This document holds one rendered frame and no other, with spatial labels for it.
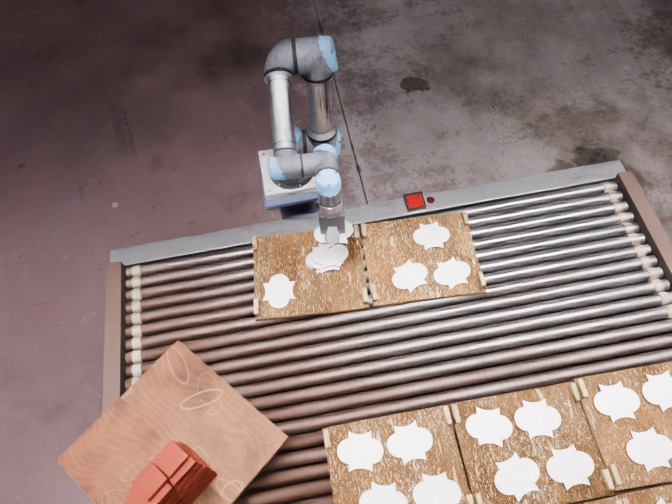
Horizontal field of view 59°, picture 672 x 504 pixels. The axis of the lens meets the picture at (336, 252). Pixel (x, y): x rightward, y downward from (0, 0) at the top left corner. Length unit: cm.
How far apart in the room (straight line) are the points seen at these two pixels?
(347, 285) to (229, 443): 69
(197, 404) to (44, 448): 147
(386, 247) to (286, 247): 38
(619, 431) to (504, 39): 305
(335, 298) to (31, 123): 291
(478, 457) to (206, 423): 85
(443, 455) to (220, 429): 70
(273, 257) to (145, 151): 193
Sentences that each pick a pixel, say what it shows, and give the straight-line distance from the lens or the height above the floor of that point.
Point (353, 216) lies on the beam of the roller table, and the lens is 234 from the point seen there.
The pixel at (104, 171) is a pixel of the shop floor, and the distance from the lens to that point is 401.
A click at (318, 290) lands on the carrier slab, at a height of 94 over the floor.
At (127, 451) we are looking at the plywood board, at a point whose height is 104.
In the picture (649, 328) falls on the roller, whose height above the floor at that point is 92.
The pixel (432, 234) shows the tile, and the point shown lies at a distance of 227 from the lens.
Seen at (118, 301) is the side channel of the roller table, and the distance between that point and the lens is 231.
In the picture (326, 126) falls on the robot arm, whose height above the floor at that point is 119.
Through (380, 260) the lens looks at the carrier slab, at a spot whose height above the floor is 94.
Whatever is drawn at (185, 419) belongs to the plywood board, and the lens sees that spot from 197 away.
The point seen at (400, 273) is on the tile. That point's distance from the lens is 218.
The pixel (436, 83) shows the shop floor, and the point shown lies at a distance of 414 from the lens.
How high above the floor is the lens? 286
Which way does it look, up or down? 60 degrees down
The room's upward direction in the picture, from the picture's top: 6 degrees counter-clockwise
